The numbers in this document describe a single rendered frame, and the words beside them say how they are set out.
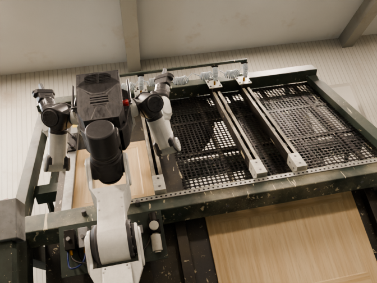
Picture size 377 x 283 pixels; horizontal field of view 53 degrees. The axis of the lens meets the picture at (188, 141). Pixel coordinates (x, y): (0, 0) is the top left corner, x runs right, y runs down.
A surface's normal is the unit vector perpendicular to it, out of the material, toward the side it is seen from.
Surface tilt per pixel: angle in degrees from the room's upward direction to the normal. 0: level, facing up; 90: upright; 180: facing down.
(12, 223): 90
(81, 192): 57
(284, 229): 90
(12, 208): 90
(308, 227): 90
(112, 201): 64
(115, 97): 82
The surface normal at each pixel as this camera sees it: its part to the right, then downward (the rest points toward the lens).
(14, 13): 0.18, 0.91
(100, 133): -0.01, -0.72
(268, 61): 0.08, -0.40
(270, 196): 0.19, 0.55
